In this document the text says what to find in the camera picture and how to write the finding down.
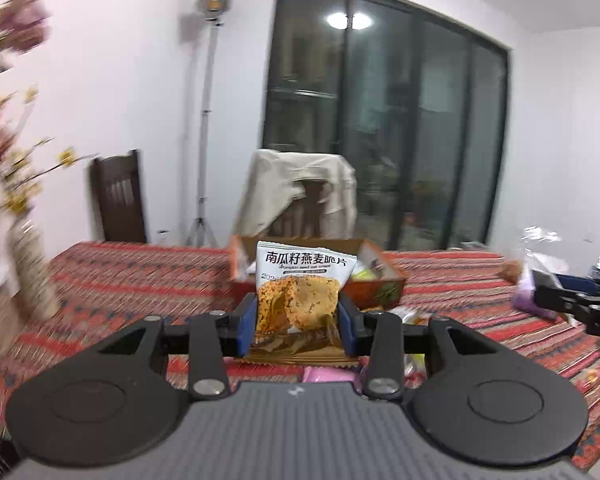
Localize small floral vase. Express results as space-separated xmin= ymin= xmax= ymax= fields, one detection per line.
xmin=10 ymin=215 xmax=61 ymax=321

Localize purple tissue pack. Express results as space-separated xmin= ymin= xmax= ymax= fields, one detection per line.
xmin=511 ymin=255 xmax=568 ymax=321

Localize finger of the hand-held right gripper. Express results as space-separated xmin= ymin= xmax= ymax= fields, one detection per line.
xmin=532 ymin=270 xmax=600 ymax=293
xmin=532 ymin=289 xmax=600 ymax=320

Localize red patterned tablecloth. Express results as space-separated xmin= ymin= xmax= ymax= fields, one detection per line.
xmin=0 ymin=240 xmax=600 ymax=471

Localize dark wooden chair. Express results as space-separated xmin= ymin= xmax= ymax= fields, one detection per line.
xmin=91 ymin=149 xmax=147 ymax=245
xmin=265 ymin=179 xmax=355 ymax=239

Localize beige jacket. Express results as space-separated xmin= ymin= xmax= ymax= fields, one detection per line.
xmin=234 ymin=149 xmax=357 ymax=238

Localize pink snack packet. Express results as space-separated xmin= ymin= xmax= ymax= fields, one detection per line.
xmin=302 ymin=366 xmax=357 ymax=385

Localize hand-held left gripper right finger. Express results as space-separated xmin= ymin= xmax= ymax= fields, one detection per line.
xmin=337 ymin=294 xmax=486 ymax=401

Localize white barcode snack packet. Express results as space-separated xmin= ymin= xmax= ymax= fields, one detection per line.
xmin=394 ymin=305 xmax=433 ymax=324

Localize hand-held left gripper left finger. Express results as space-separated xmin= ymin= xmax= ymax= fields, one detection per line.
xmin=99 ymin=294 xmax=258 ymax=401

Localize yellow flower branches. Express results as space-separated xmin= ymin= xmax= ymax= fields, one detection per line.
xmin=0 ymin=87 xmax=101 ymax=221

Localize dried rose bouquet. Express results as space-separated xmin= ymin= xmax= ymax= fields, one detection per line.
xmin=0 ymin=0 xmax=51 ymax=181

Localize brown oat crisp packet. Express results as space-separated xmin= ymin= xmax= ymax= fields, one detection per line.
xmin=243 ymin=240 xmax=363 ymax=367

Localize studio light on stand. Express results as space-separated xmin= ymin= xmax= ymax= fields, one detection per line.
xmin=185 ymin=0 xmax=233 ymax=248

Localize clear plastic bag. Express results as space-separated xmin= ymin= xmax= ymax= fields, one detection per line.
xmin=500 ymin=227 xmax=562 ymax=283

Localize black sliding glass door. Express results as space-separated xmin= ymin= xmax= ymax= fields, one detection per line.
xmin=261 ymin=0 xmax=511 ymax=251

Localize orange cardboard box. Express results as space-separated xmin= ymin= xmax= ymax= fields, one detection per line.
xmin=228 ymin=235 xmax=409 ymax=311

